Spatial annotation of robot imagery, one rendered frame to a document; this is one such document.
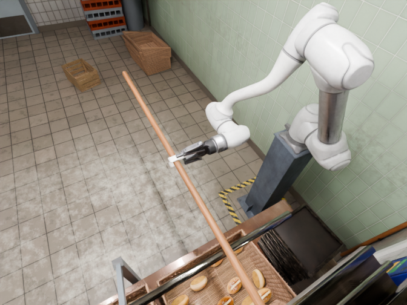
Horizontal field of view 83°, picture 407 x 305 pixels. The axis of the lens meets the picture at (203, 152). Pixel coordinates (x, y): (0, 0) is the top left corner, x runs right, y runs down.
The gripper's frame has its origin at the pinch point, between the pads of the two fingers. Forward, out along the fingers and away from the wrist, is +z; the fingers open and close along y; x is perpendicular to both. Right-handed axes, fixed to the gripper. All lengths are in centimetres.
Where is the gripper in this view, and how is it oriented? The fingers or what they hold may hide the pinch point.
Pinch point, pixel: (175, 160)
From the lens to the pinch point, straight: 109.2
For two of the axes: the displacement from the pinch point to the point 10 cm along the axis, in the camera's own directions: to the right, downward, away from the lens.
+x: -4.8, -7.1, 5.1
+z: -8.8, 3.5, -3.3
